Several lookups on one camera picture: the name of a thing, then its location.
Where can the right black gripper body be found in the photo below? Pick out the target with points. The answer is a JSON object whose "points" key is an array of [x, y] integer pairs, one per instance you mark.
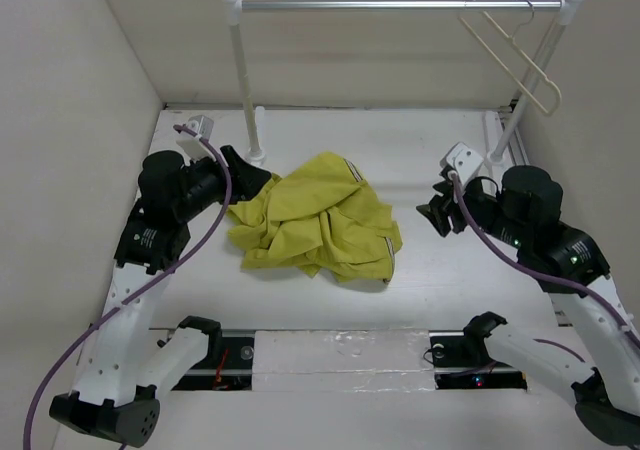
{"points": [[484, 208]]}

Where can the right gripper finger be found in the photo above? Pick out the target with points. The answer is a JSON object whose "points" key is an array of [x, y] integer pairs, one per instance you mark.
{"points": [[445, 188], [437, 217]]}

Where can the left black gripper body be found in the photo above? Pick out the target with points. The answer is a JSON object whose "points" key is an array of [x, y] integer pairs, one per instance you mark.
{"points": [[208, 184]]}

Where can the yellow trousers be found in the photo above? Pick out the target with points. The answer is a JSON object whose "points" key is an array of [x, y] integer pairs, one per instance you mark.
{"points": [[323, 215]]}

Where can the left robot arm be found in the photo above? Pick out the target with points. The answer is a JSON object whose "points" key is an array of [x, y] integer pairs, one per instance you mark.
{"points": [[118, 396]]}

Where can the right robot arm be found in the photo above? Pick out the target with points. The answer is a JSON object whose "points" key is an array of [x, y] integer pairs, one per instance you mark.
{"points": [[521, 225]]}

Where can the white clothes rack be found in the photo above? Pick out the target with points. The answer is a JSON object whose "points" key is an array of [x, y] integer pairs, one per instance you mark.
{"points": [[536, 88]]}

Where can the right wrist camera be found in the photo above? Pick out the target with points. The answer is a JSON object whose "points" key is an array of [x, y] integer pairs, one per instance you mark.
{"points": [[462, 160]]}

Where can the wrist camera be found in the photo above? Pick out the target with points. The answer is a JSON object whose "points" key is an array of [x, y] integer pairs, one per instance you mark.
{"points": [[191, 135], [462, 160]]}

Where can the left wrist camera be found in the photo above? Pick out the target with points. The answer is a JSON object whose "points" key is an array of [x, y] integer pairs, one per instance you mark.
{"points": [[191, 135]]}

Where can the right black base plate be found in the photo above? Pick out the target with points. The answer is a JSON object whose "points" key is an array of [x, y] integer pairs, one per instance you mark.
{"points": [[458, 366]]}

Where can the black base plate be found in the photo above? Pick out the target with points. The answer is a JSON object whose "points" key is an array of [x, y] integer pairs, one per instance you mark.
{"points": [[230, 370], [458, 366]]}

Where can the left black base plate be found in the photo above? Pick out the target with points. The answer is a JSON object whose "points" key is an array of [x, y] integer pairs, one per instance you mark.
{"points": [[230, 370]]}

